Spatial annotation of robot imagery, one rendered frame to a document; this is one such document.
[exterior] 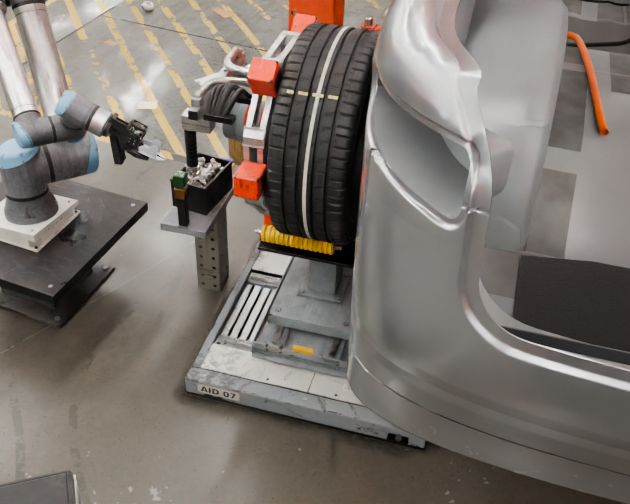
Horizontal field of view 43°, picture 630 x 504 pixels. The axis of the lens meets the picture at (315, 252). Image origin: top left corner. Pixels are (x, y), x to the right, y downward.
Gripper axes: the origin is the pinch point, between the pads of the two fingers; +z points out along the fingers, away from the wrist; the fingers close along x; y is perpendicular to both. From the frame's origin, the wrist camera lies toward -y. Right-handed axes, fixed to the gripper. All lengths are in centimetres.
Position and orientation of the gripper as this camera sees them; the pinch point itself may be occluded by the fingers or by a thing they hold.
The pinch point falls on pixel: (161, 160)
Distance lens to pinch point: 272.6
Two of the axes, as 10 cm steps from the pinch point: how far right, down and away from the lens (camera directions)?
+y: 4.5, -6.4, -6.2
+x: 1.8, -6.1, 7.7
